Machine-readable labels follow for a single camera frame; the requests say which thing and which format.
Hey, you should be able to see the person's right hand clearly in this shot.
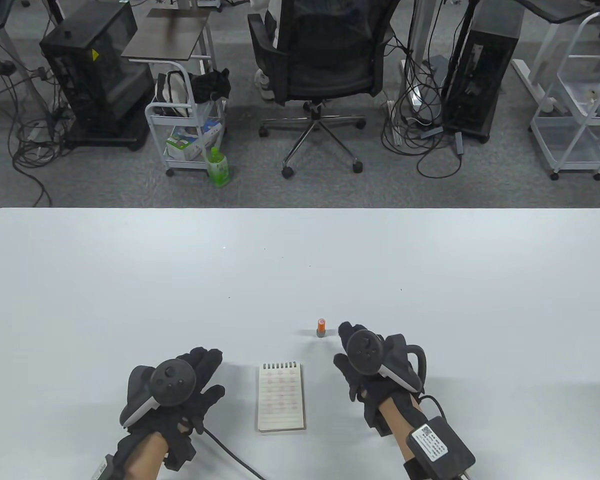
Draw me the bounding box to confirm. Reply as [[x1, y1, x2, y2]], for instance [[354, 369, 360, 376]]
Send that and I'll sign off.
[[333, 321, 427, 438]]

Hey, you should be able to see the person's left hand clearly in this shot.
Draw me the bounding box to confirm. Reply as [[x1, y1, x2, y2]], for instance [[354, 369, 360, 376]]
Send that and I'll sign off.
[[115, 347, 227, 471]]

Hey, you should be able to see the beige spiral notebook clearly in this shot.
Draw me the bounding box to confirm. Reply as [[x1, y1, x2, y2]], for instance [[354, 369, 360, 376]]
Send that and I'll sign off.
[[257, 361, 307, 433]]

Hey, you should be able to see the person's right forearm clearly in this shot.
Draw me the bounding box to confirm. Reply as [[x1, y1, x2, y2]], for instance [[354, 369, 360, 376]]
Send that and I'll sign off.
[[380, 395, 476, 480]]

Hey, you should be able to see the person's left forearm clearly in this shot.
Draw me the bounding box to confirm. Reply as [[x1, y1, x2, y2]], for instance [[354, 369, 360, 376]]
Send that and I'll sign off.
[[112, 432, 170, 480]]

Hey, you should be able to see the black right hand controller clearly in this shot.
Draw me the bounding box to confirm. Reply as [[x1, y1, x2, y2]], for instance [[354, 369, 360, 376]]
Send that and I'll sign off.
[[346, 329, 427, 393]]

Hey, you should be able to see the black hand controller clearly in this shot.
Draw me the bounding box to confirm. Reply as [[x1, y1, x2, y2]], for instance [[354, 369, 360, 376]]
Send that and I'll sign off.
[[120, 357, 197, 428], [346, 329, 427, 393]]

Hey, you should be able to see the black left hand controller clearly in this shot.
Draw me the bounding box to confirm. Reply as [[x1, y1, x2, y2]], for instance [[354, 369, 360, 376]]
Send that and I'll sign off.
[[120, 357, 197, 428]]

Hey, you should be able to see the black box on right wrist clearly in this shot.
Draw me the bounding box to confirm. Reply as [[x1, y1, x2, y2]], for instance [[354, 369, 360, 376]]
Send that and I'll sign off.
[[406, 416, 477, 476]]

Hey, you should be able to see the black box on wrist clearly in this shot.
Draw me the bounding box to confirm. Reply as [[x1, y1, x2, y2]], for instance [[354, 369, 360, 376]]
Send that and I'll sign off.
[[406, 416, 477, 476], [96, 452, 118, 480]]

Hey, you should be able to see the black box on left wrist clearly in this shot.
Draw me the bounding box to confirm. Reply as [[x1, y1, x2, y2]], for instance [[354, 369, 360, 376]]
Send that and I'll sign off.
[[96, 452, 118, 480]]

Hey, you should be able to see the green plastic bottle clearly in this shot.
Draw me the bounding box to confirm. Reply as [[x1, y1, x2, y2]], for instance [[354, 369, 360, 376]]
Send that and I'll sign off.
[[206, 146, 231, 188]]

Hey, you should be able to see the green white box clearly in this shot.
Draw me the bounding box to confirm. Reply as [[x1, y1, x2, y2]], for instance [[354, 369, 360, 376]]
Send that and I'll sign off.
[[166, 125, 206, 161]]

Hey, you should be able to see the white power strip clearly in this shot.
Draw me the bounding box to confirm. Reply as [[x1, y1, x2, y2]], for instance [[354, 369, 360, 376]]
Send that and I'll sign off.
[[386, 99, 404, 147]]

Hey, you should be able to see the blue white box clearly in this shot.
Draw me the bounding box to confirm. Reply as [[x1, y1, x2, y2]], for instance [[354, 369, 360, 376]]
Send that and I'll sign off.
[[200, 117, 224, 146]]

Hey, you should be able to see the small white rolling cart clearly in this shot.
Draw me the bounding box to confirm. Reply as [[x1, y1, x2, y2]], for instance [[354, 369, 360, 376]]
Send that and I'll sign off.
[[145, 60, 228, 177]]

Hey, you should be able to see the white black backpack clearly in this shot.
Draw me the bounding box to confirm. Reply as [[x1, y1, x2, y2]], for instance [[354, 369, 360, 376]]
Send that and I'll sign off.
[[154, 70, 193, 118]]

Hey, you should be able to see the black bag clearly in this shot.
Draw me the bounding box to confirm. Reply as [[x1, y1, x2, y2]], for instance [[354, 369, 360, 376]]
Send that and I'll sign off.
[[187, 67, 232, 105]]

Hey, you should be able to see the large white rolling cart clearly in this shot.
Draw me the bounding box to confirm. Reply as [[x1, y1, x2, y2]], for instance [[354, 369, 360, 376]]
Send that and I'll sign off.
[[529, 12, 600, 181]]

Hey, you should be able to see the black grey computer tower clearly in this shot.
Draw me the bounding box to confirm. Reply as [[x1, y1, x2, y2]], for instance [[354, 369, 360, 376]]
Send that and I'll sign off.
[[441, 0, 526, 144]]

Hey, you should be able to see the black mesh office chair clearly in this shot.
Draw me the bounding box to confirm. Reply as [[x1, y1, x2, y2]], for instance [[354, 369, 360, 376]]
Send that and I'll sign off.
[[246, 0, 403, 180]]

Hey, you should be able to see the black glass computer tower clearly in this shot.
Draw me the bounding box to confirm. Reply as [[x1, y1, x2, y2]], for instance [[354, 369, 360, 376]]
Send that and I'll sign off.
[[39, 0, 153, 152]]

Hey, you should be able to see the white desk foot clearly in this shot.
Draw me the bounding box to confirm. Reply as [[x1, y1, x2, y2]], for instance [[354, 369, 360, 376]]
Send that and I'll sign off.
[[511, 59, 561, 113]]

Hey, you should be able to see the white desk leg column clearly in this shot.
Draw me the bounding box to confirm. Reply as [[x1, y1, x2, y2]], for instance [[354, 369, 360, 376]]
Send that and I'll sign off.
[[400, 0, 446, 113]]

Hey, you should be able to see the brown side table top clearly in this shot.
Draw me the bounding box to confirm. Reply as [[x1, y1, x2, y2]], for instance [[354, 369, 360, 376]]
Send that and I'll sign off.
[[121, 7, 213, 63]]

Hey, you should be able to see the grey desk leg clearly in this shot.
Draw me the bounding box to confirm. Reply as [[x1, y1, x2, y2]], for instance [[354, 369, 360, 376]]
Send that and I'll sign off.
[[0, 25, 56, 141]]

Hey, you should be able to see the dark curved desk top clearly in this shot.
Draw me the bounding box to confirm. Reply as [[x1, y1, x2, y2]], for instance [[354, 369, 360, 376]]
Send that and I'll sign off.
[[517, 0, 600, 25]]

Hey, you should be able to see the black braided glove cable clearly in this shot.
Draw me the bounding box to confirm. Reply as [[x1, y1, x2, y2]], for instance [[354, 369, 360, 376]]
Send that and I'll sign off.
[[202, 427, 266, 480]]

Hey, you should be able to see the thin black glove cable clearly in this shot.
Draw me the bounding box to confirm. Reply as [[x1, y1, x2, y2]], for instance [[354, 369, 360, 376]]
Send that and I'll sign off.
[[420, 395, 448, 421]]

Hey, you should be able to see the tangle of black desk cables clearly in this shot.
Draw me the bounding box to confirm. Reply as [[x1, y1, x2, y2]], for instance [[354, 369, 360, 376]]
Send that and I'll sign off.
[[380, 0, 467, 180]]

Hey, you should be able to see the tangle of black floor cables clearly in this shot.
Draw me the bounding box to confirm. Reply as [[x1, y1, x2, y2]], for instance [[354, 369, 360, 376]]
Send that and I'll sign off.
[[0, 30, 78, 207]]

